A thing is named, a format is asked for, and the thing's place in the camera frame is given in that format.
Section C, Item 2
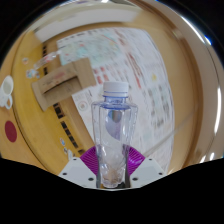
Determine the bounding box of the flat round red coaster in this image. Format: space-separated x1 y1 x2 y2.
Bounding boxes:
4 120 18 143

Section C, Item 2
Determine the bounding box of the large wall poster sheet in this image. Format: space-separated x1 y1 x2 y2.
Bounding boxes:
56 27 176 174

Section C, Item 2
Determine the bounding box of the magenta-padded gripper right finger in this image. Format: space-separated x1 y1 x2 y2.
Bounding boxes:
126 145 167 190

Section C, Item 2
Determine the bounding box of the clear white-capped water bottle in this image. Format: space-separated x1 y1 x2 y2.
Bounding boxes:
91 81 139 190

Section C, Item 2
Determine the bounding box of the small teal sticker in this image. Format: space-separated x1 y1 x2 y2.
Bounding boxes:
25 68 37 79

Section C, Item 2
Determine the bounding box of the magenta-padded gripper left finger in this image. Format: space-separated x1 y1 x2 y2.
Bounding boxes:
58 145 98 189

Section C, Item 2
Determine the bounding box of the brown cardboard box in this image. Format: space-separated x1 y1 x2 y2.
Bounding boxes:
31 57 98 112

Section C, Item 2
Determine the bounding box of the white mug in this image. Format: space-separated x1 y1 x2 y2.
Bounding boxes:
0 75 15 110

